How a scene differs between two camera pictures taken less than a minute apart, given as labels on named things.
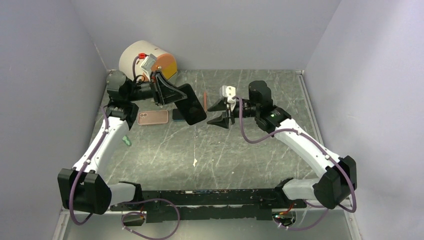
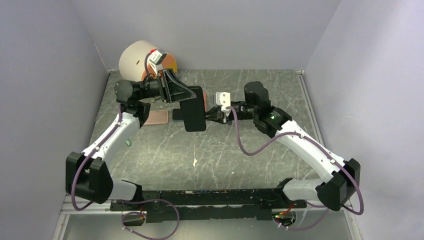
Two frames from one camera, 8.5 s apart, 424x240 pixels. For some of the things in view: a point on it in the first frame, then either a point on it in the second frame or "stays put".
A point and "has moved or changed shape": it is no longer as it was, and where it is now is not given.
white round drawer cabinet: x=156 y=60 stays put
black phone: x=191 y=108 has moved or changed shape
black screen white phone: x=177 y=116 stays put
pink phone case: x=153 y=117 stays put
